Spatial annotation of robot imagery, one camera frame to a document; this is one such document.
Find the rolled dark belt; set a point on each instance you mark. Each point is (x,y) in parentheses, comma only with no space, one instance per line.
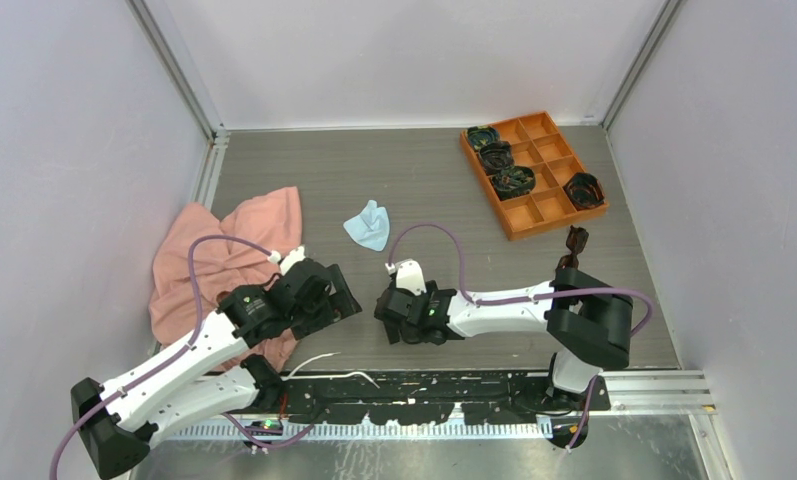
(495,157)
(513,182)
(584,191)
(481,136)

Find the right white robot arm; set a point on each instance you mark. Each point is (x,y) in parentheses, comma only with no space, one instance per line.
(589,319)

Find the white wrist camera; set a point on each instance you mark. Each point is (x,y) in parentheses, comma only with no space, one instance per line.
(287,261)
(408,275)

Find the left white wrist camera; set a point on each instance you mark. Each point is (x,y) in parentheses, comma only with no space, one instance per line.
(287,261)

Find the rolled dark belt right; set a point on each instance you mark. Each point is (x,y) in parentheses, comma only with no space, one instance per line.
(584,191)

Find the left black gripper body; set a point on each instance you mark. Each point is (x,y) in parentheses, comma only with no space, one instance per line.
(306,312)

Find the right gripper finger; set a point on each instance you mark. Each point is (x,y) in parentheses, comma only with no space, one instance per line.
(392,322)
(432,336)

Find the slotted cable duct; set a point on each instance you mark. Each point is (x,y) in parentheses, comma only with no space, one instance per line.
(222,430)

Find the orange compartment tray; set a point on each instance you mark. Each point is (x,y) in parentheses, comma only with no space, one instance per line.
(538,143)

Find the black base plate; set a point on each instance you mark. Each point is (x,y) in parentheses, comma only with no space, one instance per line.
(485,397)

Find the light blue cleaning cloth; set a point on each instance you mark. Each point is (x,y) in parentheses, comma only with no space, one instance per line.
(370,228)

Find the brown tortoise sunglasses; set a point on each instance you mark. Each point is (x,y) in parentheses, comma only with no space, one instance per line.
(575,243)

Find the rolled dark belt top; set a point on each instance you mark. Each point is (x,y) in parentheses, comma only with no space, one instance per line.
(481,136)

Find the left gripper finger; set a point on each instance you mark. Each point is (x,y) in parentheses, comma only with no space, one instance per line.
(305,325)
(342,302)

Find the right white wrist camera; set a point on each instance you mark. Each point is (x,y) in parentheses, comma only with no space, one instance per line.
(408,275)

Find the pink cloth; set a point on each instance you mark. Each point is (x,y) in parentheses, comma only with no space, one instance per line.
(273,221)

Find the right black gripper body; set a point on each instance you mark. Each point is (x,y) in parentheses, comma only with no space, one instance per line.
(431,288)

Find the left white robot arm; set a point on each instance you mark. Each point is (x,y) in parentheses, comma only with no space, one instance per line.
(209,371)

